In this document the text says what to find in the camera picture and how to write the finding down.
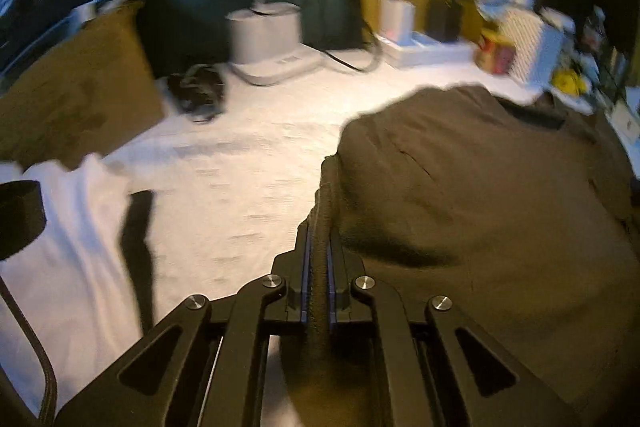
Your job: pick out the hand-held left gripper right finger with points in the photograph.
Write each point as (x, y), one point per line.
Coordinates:
(331, 287)

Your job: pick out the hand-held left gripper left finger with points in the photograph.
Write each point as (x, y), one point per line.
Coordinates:
(303, 287)

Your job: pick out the olive printed sweatshirt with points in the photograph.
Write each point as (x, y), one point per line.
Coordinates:
(475, 187)

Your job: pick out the white cloth garment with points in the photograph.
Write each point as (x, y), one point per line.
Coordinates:
(75, 257)

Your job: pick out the white power strip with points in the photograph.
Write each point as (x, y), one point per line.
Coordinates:
(425, 52)

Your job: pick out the white charger plug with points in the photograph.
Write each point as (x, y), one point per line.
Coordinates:
(397, 19)

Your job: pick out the red round tin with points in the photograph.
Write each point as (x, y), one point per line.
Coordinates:
(495, 54)

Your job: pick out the black power adapter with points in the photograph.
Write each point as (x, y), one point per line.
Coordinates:
(444, 19)

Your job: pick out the brown cardboard box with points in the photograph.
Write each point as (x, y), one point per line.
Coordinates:
(75, 97)

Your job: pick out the yellow snack packet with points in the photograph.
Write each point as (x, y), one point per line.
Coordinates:
(570, 82)

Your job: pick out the white perforated basket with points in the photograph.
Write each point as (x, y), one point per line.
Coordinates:
(530, 42)

